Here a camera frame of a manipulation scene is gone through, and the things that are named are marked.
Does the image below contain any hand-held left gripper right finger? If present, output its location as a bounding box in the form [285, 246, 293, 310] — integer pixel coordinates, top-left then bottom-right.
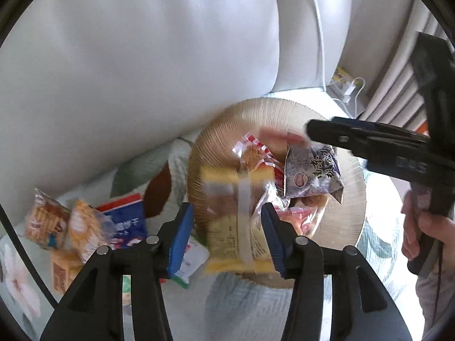
[260, 202, 415, 341]

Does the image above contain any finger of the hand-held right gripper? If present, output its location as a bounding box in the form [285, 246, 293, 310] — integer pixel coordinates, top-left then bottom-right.
[306, 118, 430, 160]
[330, 117, 425, 135]

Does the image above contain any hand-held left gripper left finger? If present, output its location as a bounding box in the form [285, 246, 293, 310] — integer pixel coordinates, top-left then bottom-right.
[40, 202, 195, 341]

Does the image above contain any orange clear snack packet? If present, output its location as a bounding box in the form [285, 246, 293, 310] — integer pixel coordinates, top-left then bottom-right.
[277, 195, 331, 238]

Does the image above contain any yellow snack packet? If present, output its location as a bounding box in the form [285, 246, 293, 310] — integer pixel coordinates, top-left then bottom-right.
[199, 165, 285, 276]

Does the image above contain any grey purple calligraphy snack packet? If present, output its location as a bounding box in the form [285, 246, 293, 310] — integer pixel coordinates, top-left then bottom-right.
[284, 142, 344, 203]

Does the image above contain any red white checked snack packet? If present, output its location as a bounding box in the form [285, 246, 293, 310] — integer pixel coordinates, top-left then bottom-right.
[233, 133, 288, 192]

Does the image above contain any long biscuit clear packet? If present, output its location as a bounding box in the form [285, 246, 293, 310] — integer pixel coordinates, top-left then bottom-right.
[67, 200, 116, 265]

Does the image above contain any round woven basket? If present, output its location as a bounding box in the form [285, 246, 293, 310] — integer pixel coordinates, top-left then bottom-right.
[187, 97, 367, 288]

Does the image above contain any round cracker packet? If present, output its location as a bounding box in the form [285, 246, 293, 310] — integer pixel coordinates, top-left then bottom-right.
[24, 188, 72, 251]

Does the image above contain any person's right forearm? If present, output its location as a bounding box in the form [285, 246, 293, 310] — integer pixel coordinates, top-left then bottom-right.
[416, 242, 450, 341]

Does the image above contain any person's right hand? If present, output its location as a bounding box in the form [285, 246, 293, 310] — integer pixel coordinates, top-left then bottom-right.
[402, 191, 446, 261]

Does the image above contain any white green snack packet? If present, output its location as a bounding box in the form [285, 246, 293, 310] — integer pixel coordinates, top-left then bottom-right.
[160, 234, 210, 288]

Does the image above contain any blue chip bag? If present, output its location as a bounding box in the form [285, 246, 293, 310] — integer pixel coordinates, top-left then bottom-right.
[96, 194, 148, 251]

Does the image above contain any green label rice cracker packet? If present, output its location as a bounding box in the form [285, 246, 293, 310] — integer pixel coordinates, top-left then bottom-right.
[121, 275, 134, 306]

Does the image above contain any brown cake packet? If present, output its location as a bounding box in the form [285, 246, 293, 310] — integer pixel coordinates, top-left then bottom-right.
[50, 250, 86, 295]

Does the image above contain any white leather sofa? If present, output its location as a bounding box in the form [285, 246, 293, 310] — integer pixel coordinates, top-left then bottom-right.
[0, 0, 416, 199]

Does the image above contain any white charger with cable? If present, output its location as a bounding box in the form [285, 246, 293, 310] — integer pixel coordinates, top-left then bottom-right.
[329, 67, 367, 118]

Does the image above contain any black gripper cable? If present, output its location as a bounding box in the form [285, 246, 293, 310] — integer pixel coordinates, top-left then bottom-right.
[430, 245, 445, 331]
[0, 204, 59, 308]

